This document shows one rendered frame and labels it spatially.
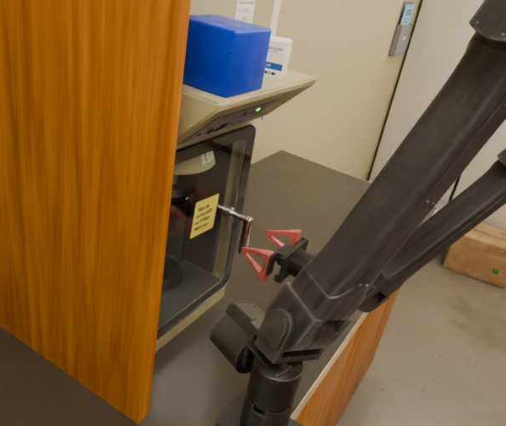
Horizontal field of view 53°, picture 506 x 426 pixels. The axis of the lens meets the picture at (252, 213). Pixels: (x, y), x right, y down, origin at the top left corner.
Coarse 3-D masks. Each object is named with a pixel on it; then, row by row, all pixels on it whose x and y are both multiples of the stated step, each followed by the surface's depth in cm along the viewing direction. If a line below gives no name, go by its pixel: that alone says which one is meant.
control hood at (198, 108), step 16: (272, 80) 84; (288, 80) 86; (304, 80) 88; (192, 96) 69; (208, 96) 69; (240, 96) 72; (256, 96) 75; (272, 96) 81; (288, 96) 91; (192, 112) 70; (208, 112) 68; (224, 112) 71; (192, 128) 71
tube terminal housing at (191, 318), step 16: (192, 0) 72; (208, 0) 75; (224, 0) 79; (256, 0) 86; (272, 0) 91; (224, 16) 80; (256, 16) 88; (192, 144) 86; (224, 288) 122; (208, 304) 117; (192, 320) 113
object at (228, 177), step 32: (192, 160) 86; (224, 160) 95; (192, 192) 90; (224, 192) 100; (192, 224) 94; (224, 224) 106; (192, 256) 99; (224, 256) 112; (192, 288) 104; (160, 320) 97
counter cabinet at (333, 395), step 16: (384, 304) 188; (368, 320) 164; (384, 320) 211; (352, 336) 146; (368, 336) 182; (352, 352) 160; (368, 352) 204; (336, 368) 142; (352, 368) 176; (368, 368) 230; (320, 384) 128; (336, 384) 155; (352, 384) 196; (320, 400) 139; (336, 400) 171; (304, 416) 126; (320, 416) 151; (336, 416) 190
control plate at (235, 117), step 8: (264, 104) 84; (240, 112) 78; (248, 112) 83; (256, 112) 88; (216, 120) 74; (224, 120) 77; (232, 120) 82; (208, 128) 77; (216, 128) 82; (224, 128) 86; (192, 136) 76; (200, 136) 80
